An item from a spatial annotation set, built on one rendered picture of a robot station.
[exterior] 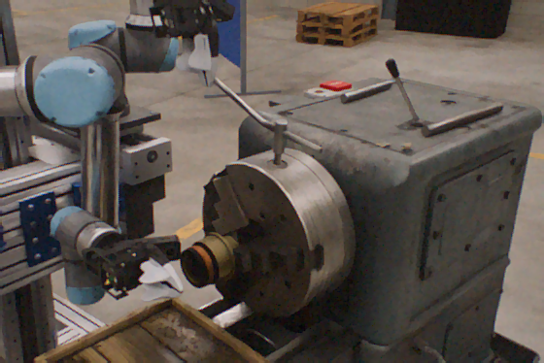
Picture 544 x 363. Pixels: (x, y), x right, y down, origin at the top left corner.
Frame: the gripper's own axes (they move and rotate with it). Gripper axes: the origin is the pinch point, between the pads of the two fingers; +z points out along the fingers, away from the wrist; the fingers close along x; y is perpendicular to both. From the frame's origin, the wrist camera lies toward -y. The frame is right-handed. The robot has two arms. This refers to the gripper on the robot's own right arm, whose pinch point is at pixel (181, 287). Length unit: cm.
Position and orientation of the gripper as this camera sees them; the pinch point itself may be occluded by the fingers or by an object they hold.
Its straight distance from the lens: 107.5
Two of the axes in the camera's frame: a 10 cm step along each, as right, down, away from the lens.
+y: -7.1, 2.6, -6.5
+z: 7.0, 3.0, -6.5
